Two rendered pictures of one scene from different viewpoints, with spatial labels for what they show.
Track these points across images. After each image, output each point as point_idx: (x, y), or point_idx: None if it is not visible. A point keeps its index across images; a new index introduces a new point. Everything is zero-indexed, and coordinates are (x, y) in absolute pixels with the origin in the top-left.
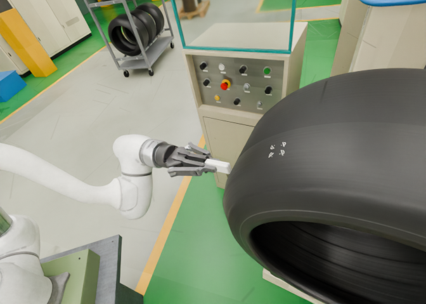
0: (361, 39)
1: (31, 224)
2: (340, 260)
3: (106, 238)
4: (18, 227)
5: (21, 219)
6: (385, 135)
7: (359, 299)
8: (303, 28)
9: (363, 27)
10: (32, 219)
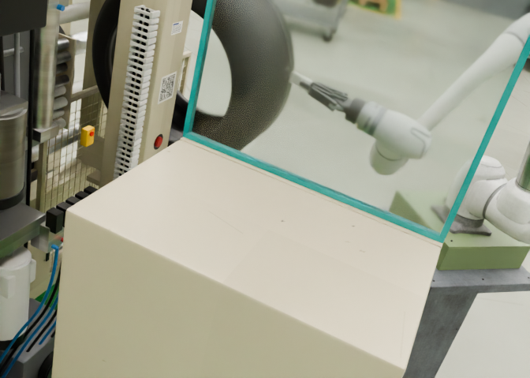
0: None
1: (516, 214)
2: (174, 139)
3: (446, 285)
4: (513, 190)
5: (520, 196)
6: None
7: (175, 121)
8: (103, 186)
9: None
10: (528, 227)
